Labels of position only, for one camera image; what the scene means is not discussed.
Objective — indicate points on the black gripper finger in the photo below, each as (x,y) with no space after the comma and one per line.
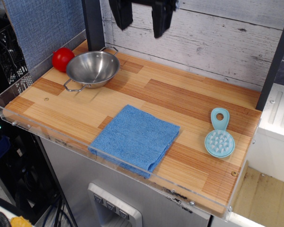
(162,11)
(122,12)

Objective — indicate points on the dark metal post right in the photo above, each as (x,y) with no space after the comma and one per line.
(276,62)

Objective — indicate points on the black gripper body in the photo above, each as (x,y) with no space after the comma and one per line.
(153,1)

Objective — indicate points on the yellow object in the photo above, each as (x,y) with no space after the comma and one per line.
(20,222)

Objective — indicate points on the black plastic crate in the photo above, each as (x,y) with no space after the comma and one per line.
(12,62)

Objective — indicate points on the white grooved appliance top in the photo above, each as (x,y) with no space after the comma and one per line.
(272,118)

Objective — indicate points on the blue microfiber towel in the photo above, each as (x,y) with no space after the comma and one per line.
(135,140)

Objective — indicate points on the teal scalp massager brush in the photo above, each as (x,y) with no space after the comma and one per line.
(219,143)

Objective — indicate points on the dark metal post left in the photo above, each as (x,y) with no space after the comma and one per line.
(93,24)

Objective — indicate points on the steel bowl with handles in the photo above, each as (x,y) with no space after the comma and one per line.
(92,69)

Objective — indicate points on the clear acrylic table guard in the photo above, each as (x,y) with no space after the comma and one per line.
(187,187)

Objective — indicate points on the dark metal post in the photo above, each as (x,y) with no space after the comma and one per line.
(93,24)
(276,62)

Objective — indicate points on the red toy tomato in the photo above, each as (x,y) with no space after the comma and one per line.
(61,58)

